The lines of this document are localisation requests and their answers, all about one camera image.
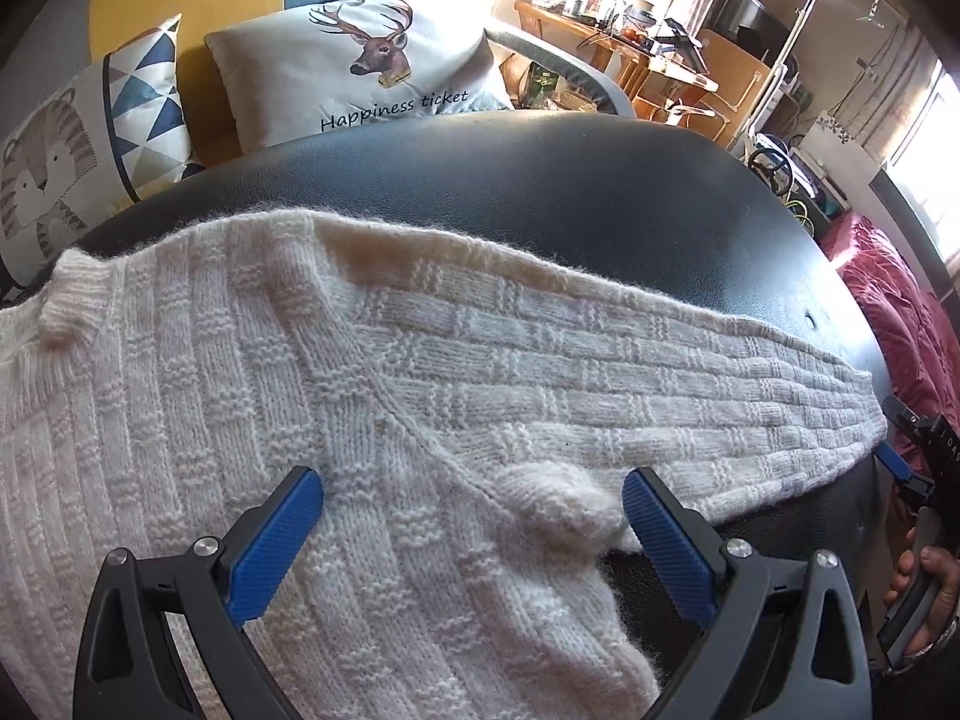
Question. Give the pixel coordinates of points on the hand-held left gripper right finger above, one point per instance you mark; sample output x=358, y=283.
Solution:
x=667, y=540

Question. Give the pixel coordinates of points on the black round wheel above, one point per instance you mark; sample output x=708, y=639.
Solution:
x=759, y=165

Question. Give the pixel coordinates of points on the deer print pillow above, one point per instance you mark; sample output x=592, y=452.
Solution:
x=315, y=90

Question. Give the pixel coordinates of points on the wooden side table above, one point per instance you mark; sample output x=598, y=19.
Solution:
x=600, y=37

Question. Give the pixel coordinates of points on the black television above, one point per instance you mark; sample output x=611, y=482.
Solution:
x=750, y=19

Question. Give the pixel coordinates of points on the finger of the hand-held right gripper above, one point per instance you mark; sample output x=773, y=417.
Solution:
x=904, y=411
x=892, y=459

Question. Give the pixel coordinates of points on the white floral box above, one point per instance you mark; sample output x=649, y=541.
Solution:
x=832, y=131

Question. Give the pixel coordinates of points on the person's right hand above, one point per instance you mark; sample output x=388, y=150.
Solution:
x=941, y=570

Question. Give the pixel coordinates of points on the tiger print pillow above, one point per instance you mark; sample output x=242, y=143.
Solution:
x=67, y=150

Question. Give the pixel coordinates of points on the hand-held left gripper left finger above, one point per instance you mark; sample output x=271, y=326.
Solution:
x=270, y=547

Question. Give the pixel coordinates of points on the red blanket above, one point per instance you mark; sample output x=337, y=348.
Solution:
x=900, y=300

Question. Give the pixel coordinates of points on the beige side window curtain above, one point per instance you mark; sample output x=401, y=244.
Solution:
x=892, y=90

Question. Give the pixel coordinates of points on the white floor lamp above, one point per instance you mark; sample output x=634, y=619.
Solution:
x=784, y=60

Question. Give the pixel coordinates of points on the white knit sweater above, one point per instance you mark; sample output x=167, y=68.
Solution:
x=375, y=390

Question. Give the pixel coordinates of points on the green packet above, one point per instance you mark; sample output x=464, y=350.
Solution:
x=541, y=82

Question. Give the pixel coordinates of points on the bright side window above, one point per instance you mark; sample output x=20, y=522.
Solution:
x=934, y=165

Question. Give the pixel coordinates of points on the cluster of small jars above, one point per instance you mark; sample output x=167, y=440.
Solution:
x=600, y=4

